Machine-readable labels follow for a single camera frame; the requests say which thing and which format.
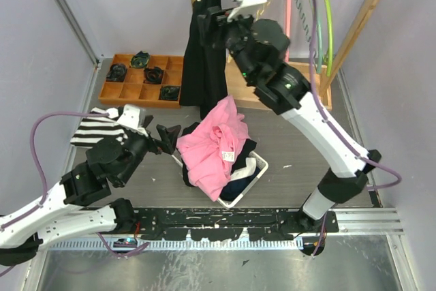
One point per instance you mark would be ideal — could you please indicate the black white striped cloth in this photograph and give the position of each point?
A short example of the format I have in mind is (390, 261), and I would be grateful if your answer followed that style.
(93, 129)

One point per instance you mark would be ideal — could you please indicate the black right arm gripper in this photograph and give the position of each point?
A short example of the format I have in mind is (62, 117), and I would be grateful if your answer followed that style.
(216, 20)

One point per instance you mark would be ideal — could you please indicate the pink t shirt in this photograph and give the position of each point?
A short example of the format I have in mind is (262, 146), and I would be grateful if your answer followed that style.
(213, 146)

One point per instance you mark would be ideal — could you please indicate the plain black t shirt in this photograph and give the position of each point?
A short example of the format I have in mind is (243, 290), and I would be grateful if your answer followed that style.
(240, 161)

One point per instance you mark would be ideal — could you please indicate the white t shirt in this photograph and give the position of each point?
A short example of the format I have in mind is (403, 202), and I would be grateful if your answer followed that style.
(244, 172)

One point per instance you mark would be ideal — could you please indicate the mint green hanger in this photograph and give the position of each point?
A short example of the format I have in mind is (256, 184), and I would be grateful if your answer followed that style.
(319, 53)

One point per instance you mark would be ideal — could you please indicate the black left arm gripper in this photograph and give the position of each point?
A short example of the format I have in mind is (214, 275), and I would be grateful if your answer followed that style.
(169, 137)

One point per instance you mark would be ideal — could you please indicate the pink hanger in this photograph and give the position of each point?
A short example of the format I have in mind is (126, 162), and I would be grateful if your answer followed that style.
(288, 24)

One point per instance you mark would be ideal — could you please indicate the lime green hanger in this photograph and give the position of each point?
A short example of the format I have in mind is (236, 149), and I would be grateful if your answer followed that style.
(329, 54)

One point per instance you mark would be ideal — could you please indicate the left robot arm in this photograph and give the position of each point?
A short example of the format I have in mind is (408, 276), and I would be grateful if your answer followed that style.
(60, 213)

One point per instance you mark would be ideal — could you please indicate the wooden clothes rack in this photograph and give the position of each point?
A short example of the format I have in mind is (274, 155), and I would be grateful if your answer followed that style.
(246, 99)

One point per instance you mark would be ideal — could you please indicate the grey slotted cable duct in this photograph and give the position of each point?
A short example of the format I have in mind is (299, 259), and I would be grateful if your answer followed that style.
(94, 244)

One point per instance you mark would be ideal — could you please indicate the orange wooden compartment tray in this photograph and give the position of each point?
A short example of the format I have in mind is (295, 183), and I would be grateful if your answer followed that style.
(134, 90)

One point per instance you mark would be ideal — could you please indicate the black printed t shirt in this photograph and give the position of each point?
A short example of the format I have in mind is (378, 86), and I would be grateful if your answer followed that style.
(203, 79)

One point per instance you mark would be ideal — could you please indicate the white perforated plastic basket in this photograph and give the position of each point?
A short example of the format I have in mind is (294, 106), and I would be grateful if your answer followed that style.
(255, 175)

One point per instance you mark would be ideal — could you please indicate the navy blue t shirt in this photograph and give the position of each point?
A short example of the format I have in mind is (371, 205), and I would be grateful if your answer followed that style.
(235, 188)

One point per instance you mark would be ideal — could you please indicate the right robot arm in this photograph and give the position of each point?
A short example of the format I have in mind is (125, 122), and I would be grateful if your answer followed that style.
(258, 48)

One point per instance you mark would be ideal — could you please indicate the rolled dark sock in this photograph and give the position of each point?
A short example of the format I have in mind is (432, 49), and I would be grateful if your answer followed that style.
(117, 73)
(169, 93)
(140, 60)
(153, 75)

